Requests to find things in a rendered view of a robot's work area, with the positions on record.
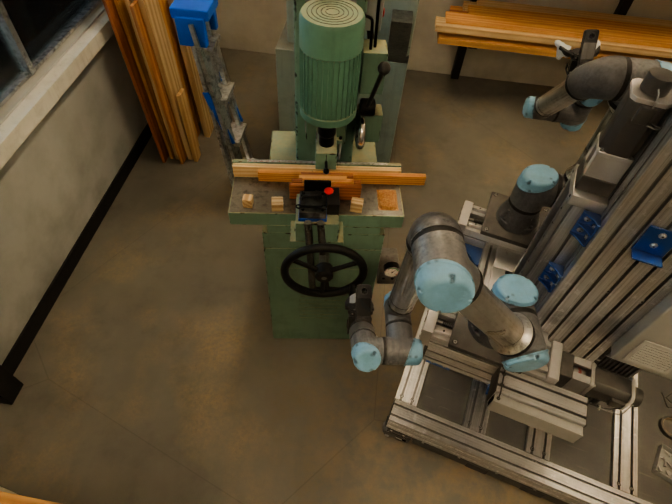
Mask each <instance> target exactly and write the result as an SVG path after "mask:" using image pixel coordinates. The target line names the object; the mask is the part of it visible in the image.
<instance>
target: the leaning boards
mask: <svg viewBox="0 0 672 504"><path fill-rule="evenodd" d="M173 1H174V0H102V2H103V5H104V7H105V10H106V13H107V15H108V18H109V21H110V23H111V26H112V29H113V31H114V34H115V37H116V39H117V42H118V45H119V47H120V50H121V53H122V55H123V58H124V61H125V63H126V66H127V69H128V71H129V74H130V77H131V79H132V82H133V85H134V87H135V90H136V93H137V95H138V98H139V101H140V103H141V106H142V109H143V111H144V114H145V117H146V119H147V122H148V125H149V127H150V130H151V133H152V135H153V138H154V141H155V143H156V146H157V149H158V151H159V154H160V157H161V159H162V162H163V163H165V162H166V161H167V159H168V157H169V156H170V158H171V159H173V158H174V156H175V158H176V159H178V160H179V161H180V164H184V162H185V160H186V158H187V157H188V159H190V160H193V159H194V161H195V162H198V160H199V158H200V156H201V152H200V149H199V146H200V145H199V141H198V136H199V134H200V132H201V131H200V128H199V124H198V123H199V122H201V126H202V129H203V133H204V137H210V136H211V133H212V131H213V129H214V125H213V121H212V118H211V114H210V111H209V107H208V104H207V101H206V99H205V98H204V96H203V94H202V93H203V92H204V90H203V87H202V83H201V80H200V77H199V73H198V70H197V66H196V63H195V59H194V56H193V52H192V49H191V46H185V45H180V43H179V38H178V34H177V29H176V24H175V20H174V18H171V15H170V10H169V7H170V6H171V4H172V3H173Z"/></svg>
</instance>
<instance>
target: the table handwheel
mask: <svg viewBox="0 0 672 504"><path fill-rule="evenodd" d="M319 252H327V253H326V255H320V254H319V263H318V264H317V265H316V266H314V265H311V264H308V263H305V262H303V261H301V260H298V258H300V257H302V256H305V255H308V254H312V253H319ZM329 253H336V254H341V255H344V256H346V257H348V258H350V259H352V260H353V261H352V262H349V263H346V264H342V265H339V266H335V267H333V266H332V265H331V264H330V263H329ZM292 263H294V264H297V265H300V266H302V267H305V268H307V269H310V270H312V271H315V278H316V280H318V281H319V282H321V284H320V290H318V289H311V288H307V287H304V286H302V285H300V284H298V283H296V282H295V281H294V280H293V279H292V278H291V277H290V275H289V268H290V266H291V264H292ZM357 265H358V267H359V275H358V277H357V278H356V279H355V280H354V281H353V282H351V283H350V284H348V285H346V286H343V287H340V288H336V289H330V290H325V282H329V281H331V280H332V279H333V272H336V271H339V270H343V269H346V268H350V267H353V266H357ZM280 273H281V277H282V279H283V281H284V282H285V284H286V285H287V286H288V287H290V288H291V289H292V290H294V291H296V292H298V293H300V294H303V295H306V296H311V297H320V298H328V297H336V296H341V295H345V294H347V293H349V288H350V285H351V284H353V285H354V286H355V289H356V286H357V285H359V284H363V282H364V281H365V279H366V277H367V273H368V268H367V264H366V262H365V260H364V259H363V257H362V256H361V255H360V254H358V253H357V252H356V251H354V250H352V249H350V248H348V247H345V246H341V245H337V244H328V243H320V244H312V245H307V246H304V247H301V248H298V249H296V250H294V251H293V252H291V253H290V254H289V255H288V256H287V257H286V258H285V259H284V260H283V262H282V264H281V268H280Z"/></svg>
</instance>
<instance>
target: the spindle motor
mask: <svg viewBox="0 0 672 504"><path fill-rule="evenodd" d="M365 20H366V17H365V14H364V12H363V10H362V8H361V7H360V6H359V5H357V4H356V3H354V2H352V1H349V0H310V1H308V2H307V3H305V4H304V5H303V6H302V8H301V10H300V12H299V89H300V114H301V116H302V118H303V119H304V120H305V121H306V122H308V123H310V124H312V125H314V126H317V127H321V128H338V127H342V126H345V125H347V124H349V123H350V122H351V121H352V120H353V119H354V118H355V116H356V109H357V98H358V88H359V78H360V68H361V58H362V48H363V40H364V30H365Z"/></svg>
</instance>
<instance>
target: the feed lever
mask: <svg viewBox="0 0 672 504"><path fill-rule="evenodd" d="M390 70H391V66H390V64H389V63H388V62H386V61H383V62H381V63H380V64H379V65H378V72H379V75H378V78H377V80H376V82H375V85H374V87H373V89H372V92H371V94H370V97H369V98H361V99H360V104H359V115H360V116H374V115H375V107H376V102H375V99H374V96H375V94H376V92H377V90H378V87H379V85H380V83H381V81H382V79H383V76H384V75H387V74H388V73H389V72H390Z"/></svg>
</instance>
